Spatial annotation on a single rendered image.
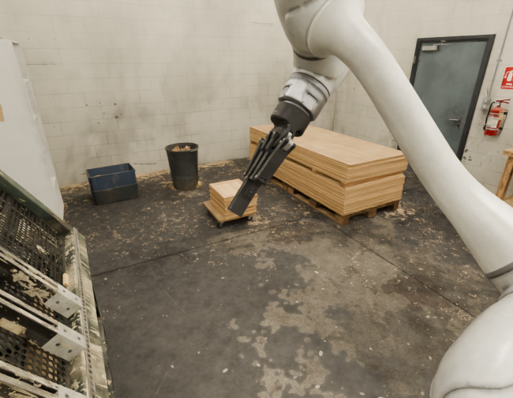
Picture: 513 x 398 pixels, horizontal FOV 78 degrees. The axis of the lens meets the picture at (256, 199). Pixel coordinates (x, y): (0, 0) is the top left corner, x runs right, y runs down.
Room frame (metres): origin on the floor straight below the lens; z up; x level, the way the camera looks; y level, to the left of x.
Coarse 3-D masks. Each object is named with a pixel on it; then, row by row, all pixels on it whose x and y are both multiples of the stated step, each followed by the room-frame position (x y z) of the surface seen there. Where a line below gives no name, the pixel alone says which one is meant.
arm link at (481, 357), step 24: (504, 312) 0.26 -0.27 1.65; (480, 336) 0.23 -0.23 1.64; (504, 336) 0.22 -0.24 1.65; (456, 360) 0.22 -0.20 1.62; (480, 360) 0.21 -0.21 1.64; (504, 360) 0.20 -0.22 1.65; (432, 384) 0.26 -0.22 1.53; (456, 384) 0.20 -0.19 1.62; (480, 384) 0.19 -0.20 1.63; (504, 384) 0.18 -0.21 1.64
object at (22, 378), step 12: (0, 360) 0.57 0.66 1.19; (0, 372) 0.55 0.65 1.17; (12, 372) 0.56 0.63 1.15; (24, 372) 0.58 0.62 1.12; (0, 384) 0.52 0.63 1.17; (12, 384) 0.53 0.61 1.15; (24, 384) 0.55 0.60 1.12; (36, 384) 0.58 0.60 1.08; (48, 384) 0.60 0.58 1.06; (12, 396) 0.52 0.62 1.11; (24, 396) 0.53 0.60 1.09; (36, 396) 0.55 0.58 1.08; (48, 396) 0.56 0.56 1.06; (60, 396) 0.58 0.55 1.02; (72, 396) 0.61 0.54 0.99; (84, 396) 0.64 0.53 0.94
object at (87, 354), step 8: (80, 256) 1.49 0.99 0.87; (80, 264) 1.41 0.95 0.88; (80, 272) 1.33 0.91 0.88; (80, 280) 1.26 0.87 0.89; (80, 288) 1.19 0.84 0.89; (80, 296) 1.14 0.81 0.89; (88, 336) 0.93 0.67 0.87; (88, 344) 0.89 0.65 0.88; (88, 352) 0.85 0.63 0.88; (88, 360) 0.81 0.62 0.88; (88, 368) 0.77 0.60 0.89; (88, 376) 0.74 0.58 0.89; (88, 384) 0.71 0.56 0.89; (88, 392) 0.68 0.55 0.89
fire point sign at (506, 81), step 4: (508, 68) 4.47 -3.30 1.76; (512, 68) 4.43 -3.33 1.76; (504, 72) 4.50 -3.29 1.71; (508, 72) 4.46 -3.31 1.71; (512, 72) 4.42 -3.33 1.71; (504, 76) 4.49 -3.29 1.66; (508, 76) 4.45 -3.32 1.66; (512, 76) 4.41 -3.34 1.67; (504, 80) 4.48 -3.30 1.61; (508, 80) 4.44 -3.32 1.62; (512, 80) 4.40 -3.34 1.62; (504, 84) 4.46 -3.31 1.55; (508, 84) 4.42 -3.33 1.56; (512, 84) 4.38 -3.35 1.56; (500, 88) 4.49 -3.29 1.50; (504, 88) 4.45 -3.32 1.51; (508, 88) 4.41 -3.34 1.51; (512, 88) 4.37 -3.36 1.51
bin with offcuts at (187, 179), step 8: (176, 144) 4.92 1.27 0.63; (184, 144) 4.96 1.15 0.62; (192, 144) 4.94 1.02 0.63; (168, 152) 4.54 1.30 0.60; (176, 152) 4.48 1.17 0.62; (184, 152) 4.50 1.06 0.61; (192, 152) 4.57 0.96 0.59; (168, 160) 4.60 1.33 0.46; (176, 160) 4.50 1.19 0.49; (184, 160) 4.50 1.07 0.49; (192, 160) 4.57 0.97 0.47; (176, 168) 4.51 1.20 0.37; (184, 168) 4.51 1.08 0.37; (192, 168) 4.58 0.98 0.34; (176, 176) 4.53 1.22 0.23; (184, 176) 4.52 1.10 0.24; (192, 176) 4.58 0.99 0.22; (176, 184) 4.55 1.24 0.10; (184, 184) 4.52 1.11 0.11; (192, 184) 4.58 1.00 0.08
